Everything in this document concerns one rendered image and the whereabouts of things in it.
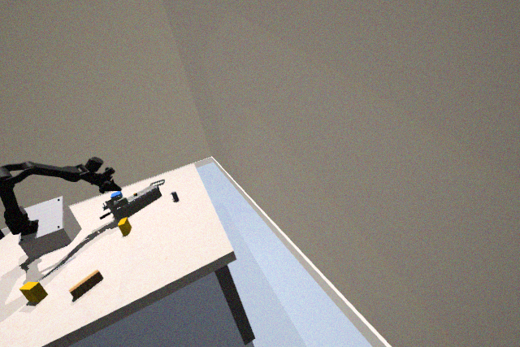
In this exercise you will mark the blue box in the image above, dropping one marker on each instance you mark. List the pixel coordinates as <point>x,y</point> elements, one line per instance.
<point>116,194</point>

